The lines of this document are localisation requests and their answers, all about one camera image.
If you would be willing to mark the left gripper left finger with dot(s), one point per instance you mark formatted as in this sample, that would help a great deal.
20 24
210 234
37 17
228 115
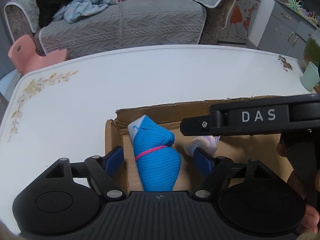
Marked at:
101 171

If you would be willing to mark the grey quilted sofa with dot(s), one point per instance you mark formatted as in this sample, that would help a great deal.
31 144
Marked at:
128 24

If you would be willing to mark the person right hand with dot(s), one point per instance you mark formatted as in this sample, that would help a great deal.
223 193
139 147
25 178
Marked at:
310 220

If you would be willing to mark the grey drawer cabinet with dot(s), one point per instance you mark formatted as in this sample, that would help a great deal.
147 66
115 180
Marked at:
286 32

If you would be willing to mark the mint green plastic cup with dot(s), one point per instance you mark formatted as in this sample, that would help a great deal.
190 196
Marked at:
310 78

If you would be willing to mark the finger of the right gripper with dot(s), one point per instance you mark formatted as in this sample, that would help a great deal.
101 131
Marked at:
195 126

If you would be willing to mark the light blue clothing heap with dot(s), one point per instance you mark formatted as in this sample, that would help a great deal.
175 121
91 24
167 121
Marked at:
78 9

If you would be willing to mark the pink plastic child chair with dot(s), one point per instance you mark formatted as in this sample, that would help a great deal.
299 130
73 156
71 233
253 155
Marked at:
25 58

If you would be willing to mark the decorated white fridge door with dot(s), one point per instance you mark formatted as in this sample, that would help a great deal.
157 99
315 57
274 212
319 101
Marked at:
240 22

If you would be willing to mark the glass fish tank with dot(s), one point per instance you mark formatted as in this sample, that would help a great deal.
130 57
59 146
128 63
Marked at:
312 50

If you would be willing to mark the light blue sock braided tie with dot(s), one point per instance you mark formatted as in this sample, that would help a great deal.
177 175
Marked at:
207 143

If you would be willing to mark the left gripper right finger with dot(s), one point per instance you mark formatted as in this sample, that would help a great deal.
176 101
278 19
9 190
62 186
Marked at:
215 171

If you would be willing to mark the blue sock bundle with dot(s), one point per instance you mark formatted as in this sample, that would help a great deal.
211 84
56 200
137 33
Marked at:
158 164

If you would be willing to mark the shallow cardboard box tray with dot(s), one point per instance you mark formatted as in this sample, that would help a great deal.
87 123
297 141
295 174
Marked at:
169 116

